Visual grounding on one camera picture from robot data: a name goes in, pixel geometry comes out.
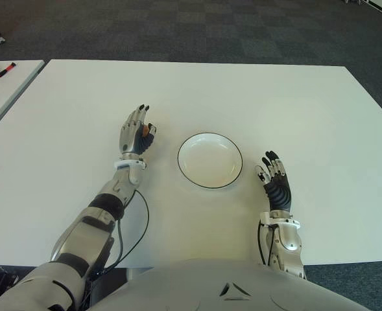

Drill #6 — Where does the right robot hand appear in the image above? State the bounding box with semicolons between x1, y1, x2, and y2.
255;150;292;213

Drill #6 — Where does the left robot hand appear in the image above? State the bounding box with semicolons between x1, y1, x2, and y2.
118;104;158;156

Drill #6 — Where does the white plate black rim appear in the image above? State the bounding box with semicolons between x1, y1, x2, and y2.
176;132;244;190

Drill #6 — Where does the grey robot torso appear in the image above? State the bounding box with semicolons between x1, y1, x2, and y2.
90;257;370;311

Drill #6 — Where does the white table leg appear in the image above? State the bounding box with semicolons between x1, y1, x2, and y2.
125;268;154;281

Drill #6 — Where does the red and black marker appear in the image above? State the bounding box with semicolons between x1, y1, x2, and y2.
0;61;16;78

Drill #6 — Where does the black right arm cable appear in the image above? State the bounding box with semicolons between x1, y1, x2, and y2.
257;222;274;266

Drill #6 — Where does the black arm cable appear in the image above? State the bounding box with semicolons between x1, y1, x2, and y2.
98;189;150;276
257;222;274;266

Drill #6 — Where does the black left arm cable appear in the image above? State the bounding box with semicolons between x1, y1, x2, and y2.
98;189;150;276

